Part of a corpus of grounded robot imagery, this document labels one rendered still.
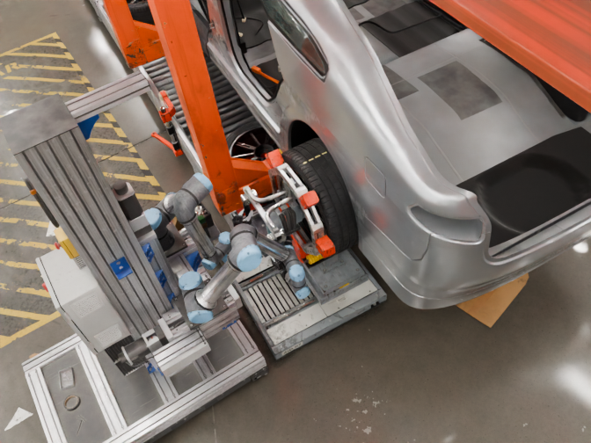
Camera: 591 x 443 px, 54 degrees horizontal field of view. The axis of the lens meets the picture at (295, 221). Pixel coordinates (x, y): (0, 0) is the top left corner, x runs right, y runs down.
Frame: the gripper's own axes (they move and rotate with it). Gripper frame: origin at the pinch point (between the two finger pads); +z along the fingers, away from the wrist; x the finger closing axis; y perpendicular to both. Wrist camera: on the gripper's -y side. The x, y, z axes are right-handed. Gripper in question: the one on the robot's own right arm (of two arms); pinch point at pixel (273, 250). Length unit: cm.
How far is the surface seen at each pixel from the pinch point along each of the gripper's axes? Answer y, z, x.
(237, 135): -33, 132, -31
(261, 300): -77, 23, 9
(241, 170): -1, 67, -11
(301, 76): 77, 32, -43
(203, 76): 75, 65, -3
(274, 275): -78, 37, -8
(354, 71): 95, -1, -54
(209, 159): 20, 65, 7
